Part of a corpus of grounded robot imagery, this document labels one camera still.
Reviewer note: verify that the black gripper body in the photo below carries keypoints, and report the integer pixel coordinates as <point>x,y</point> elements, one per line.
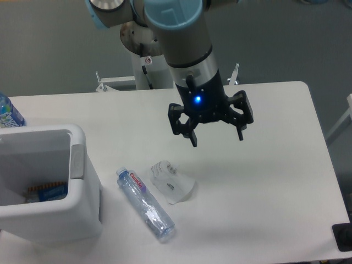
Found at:
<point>204,103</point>

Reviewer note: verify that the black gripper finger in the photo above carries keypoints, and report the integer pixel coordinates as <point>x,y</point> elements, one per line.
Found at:
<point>186,129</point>
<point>237,111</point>

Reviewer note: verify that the clear plastic water bottle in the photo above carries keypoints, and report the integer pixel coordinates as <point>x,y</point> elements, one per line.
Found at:
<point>149,209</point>

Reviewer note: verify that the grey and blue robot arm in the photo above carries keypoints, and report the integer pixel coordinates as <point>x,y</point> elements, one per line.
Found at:
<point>178,30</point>

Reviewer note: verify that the white trash can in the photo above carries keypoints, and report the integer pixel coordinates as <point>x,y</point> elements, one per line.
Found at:
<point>36,155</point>

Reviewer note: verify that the blue snack wrapper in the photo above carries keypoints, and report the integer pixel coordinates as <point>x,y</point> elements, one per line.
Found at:
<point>47,192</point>

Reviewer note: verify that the blue labelled bottle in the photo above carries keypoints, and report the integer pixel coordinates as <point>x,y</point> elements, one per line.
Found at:
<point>10,116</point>

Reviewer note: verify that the black object at table edge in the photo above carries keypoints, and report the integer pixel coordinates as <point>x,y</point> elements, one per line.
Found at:
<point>342,234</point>

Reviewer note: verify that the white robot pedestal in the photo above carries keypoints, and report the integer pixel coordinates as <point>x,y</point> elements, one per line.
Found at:
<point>150,69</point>

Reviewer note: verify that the white pedestal base frame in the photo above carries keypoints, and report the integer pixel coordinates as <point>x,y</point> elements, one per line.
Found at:
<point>128,83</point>

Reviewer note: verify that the white frame at right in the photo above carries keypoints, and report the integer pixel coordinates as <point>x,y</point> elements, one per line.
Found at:
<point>341,124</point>

